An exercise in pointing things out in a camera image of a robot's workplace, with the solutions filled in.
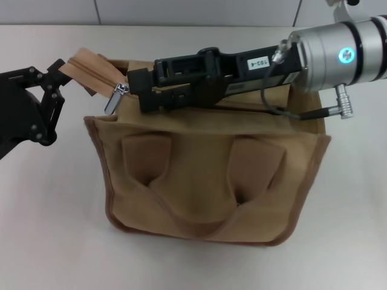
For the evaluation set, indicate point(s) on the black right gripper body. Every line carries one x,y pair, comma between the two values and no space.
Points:
236,75

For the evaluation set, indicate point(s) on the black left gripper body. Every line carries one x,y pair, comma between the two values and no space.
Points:
18,114

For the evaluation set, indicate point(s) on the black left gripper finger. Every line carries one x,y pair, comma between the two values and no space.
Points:
30,77
51,114

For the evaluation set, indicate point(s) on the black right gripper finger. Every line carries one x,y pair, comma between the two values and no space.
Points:
151,101
139,80

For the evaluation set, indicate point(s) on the silver metal zipper pull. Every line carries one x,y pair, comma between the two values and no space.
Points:
114,101

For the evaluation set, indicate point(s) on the khaki canvas food bag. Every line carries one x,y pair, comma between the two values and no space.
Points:
196,169

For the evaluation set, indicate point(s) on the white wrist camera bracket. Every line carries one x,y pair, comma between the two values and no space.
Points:
341,10

